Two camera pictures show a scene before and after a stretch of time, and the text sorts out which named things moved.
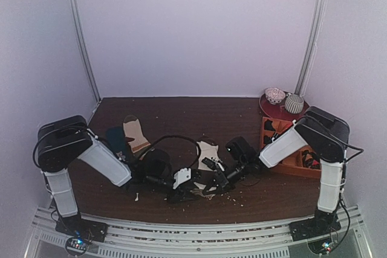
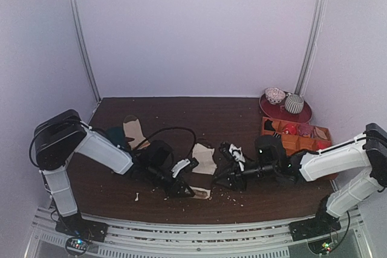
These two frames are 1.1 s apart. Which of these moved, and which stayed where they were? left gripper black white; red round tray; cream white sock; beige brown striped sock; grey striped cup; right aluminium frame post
Moved: cream white sock; left gripper black white
Stayed: red round tray; grey striped cup; right aluminium frame post; beige brown striped sock
